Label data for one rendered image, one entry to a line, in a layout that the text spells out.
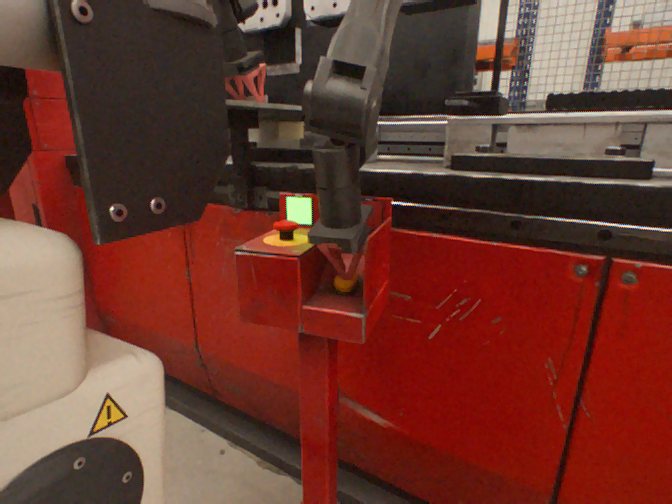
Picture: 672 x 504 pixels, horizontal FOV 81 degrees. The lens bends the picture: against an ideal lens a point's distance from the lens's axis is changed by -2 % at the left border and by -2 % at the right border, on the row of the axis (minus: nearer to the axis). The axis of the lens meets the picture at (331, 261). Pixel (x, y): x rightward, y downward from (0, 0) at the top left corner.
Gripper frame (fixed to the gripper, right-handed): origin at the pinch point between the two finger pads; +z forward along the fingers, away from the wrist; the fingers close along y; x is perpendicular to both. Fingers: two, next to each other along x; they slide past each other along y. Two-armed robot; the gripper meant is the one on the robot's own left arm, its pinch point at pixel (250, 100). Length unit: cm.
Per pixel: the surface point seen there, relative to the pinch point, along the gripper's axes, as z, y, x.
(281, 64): -2.7, -0.3, -13.9
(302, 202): 8.5, -26.5, 23.7
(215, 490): 82, 4, 62
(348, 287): 15, -40, 35
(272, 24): -11.4, -0.9, -14.1
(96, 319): 68, 84, 37
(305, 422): 37, -33, 48
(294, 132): 10.2, -5.7, -4.5
